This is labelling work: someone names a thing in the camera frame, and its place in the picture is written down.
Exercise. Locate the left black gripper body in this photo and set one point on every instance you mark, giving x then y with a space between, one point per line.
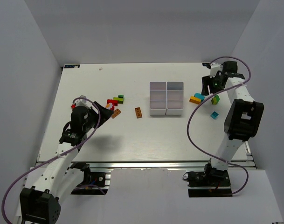
95 115

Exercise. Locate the lime green small lego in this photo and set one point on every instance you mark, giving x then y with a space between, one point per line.
215 100

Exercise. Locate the blue table label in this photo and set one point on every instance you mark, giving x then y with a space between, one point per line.
72 66

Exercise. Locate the white right divided container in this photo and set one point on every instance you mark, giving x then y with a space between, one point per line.
174 98

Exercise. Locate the small teal lego cube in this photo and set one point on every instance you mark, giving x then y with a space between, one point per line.
214 115

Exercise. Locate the lime green lego brick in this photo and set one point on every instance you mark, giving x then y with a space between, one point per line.
119 100

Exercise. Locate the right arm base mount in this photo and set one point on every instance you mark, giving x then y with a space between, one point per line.
201 185

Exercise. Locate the aluminium table rail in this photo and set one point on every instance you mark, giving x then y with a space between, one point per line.
187 164

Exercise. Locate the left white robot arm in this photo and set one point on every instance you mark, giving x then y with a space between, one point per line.
41 203

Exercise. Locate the red flower lego piece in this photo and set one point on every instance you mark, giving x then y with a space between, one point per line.
110 106

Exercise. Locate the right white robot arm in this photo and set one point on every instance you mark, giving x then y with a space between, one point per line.
242 120

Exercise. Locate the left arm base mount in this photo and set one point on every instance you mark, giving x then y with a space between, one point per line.
86 180

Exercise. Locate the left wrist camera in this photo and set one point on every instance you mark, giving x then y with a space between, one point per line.
80 102

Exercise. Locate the brown lego plate upside down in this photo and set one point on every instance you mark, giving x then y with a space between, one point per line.
138 112

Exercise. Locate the teal rounded lego brick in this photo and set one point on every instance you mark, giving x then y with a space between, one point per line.
199 96

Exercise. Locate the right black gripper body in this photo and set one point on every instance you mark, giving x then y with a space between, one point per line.
208 82

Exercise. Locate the brown 2x4 lego plate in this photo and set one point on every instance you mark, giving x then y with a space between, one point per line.
116 113

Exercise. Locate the red long lego brick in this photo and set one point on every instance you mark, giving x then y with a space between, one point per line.
114 102

